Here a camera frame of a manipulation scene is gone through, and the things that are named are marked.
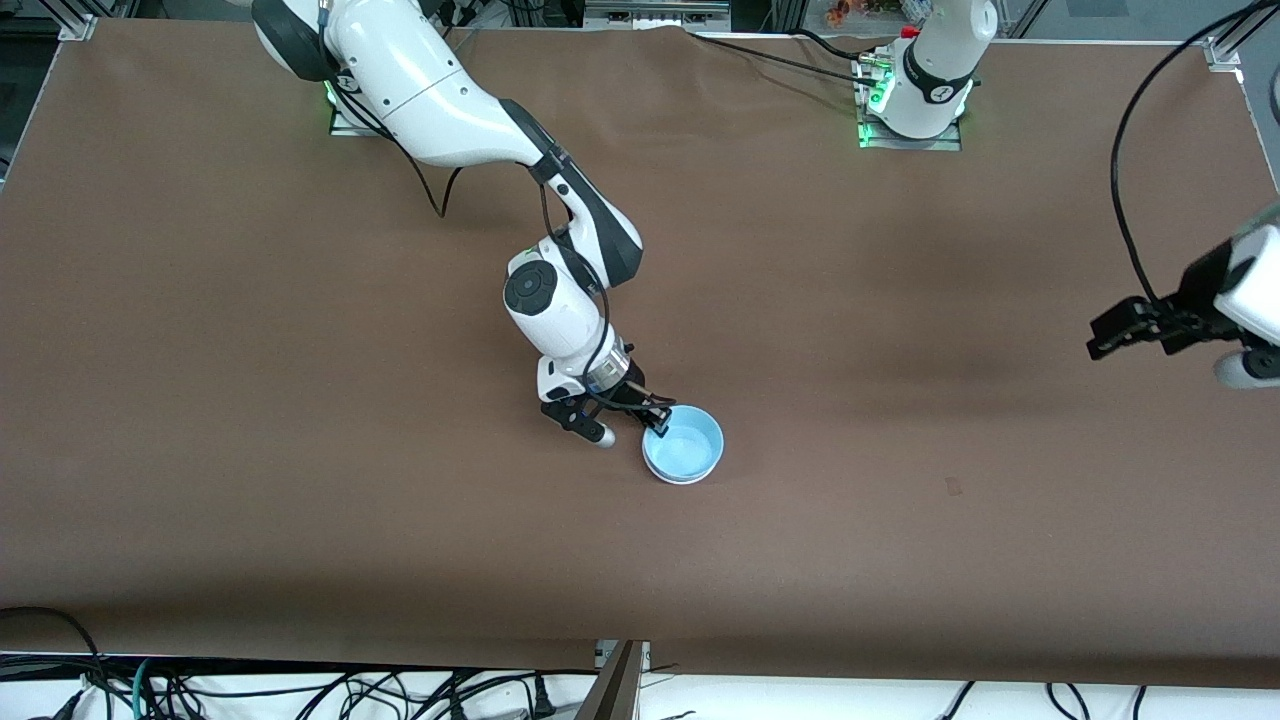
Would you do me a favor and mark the black looped floor cable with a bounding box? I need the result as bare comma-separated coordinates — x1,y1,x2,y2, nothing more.
0,604,109,720

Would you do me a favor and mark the white bowl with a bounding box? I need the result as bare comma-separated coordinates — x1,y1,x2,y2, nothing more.
647,462,720,488

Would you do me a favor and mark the light blue bowl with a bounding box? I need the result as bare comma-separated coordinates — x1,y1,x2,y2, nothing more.
642,404,725,483

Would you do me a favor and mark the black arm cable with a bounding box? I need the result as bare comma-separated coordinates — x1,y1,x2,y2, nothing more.
398,125,641,406
1111,0,1280,306

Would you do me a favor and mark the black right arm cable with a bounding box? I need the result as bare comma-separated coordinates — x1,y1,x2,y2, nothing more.
398,125,641,406

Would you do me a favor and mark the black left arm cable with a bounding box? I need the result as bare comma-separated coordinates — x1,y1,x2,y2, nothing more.
1111,0,1280,306

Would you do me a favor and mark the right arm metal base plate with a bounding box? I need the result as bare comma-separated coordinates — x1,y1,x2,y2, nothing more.
327,78,441,139

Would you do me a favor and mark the metal frame post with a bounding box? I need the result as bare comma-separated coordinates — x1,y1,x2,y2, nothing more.
572,640,652,720

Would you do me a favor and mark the brown table cover sheet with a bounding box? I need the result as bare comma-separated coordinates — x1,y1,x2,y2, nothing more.
0,18,1280,674

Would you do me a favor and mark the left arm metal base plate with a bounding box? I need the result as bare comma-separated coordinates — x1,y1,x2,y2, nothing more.
855,50,967,152

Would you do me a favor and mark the black cable on table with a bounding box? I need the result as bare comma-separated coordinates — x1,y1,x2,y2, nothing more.
688,30,886,91

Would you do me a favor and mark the aluminium frame rail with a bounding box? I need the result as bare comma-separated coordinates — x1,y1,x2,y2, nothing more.
584,0,732,32

